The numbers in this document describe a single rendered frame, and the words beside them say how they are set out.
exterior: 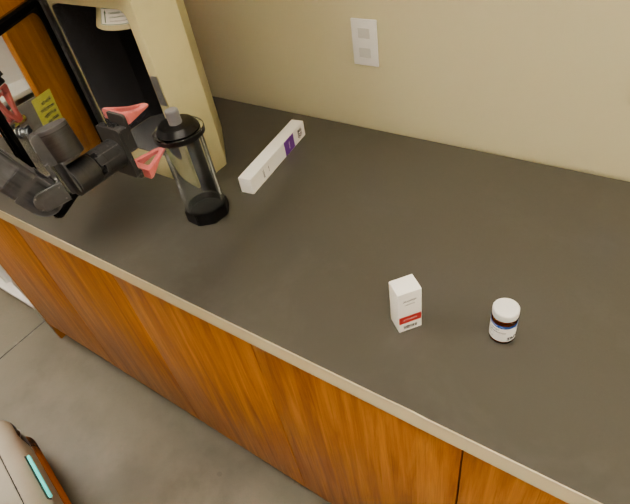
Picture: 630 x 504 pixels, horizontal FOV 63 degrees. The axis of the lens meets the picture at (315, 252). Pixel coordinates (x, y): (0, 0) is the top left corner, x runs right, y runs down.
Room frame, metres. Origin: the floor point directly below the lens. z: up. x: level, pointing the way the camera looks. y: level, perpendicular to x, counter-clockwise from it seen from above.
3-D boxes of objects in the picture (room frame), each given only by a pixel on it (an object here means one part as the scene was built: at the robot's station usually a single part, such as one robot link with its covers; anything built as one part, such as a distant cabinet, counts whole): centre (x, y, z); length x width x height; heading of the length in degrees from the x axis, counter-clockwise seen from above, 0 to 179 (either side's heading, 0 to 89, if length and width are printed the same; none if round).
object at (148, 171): (0.91, 0.29, 1.16); 0.09 x 0.07 x 0.07; 139
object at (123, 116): (0.91, 0.29, 1.23); 0.09 x 0.07 x 0.07; 139
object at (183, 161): (0.98, 0.23, 1.06); 0.11 x 0.11 x 0.21
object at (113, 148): (0.86, 0.34, 1.20); 0.07 x 0.07 x 0.10; 49
